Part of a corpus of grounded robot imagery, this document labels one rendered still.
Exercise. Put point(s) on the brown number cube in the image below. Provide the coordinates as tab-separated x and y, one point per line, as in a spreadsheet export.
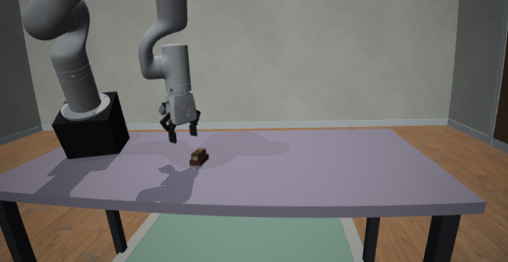
196	156
203	150

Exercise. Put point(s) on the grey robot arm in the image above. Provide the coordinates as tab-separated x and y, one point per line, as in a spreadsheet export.
68	22

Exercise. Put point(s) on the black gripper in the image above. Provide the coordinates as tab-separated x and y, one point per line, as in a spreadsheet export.
181	109

